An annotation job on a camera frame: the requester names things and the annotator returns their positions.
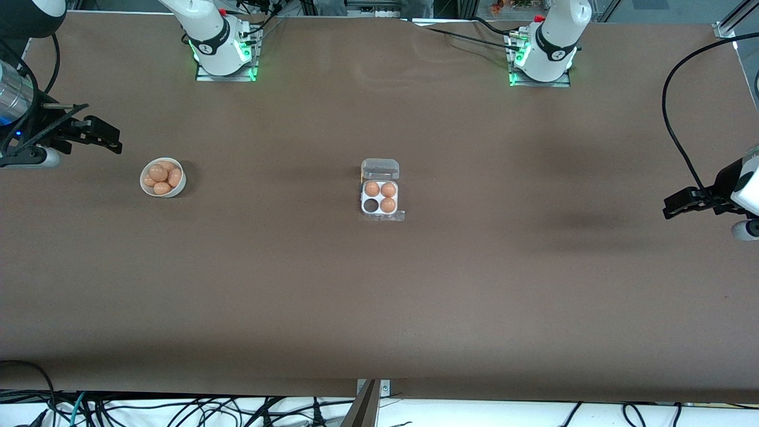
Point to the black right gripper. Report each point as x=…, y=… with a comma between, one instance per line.
x=42, y=128

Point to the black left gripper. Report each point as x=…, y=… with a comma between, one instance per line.
x=720, y=185

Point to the clear plastic egg box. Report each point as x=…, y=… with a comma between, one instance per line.
x=380, y=169

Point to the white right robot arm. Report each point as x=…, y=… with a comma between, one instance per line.
x=207, y=35

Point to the white round bowl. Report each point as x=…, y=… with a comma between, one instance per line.
x=173, y=192

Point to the small orange object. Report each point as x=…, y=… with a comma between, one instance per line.
x=497, y=7

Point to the clear tape strip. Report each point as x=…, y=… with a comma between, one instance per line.
x=398, y=217

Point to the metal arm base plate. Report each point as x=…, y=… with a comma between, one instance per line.
x=564, y=83
x=252, y=74

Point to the aluminium frame profile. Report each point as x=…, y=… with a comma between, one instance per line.
x=735, y=21

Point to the small metal table bracket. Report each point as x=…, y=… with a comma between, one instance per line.
x=385, y=388

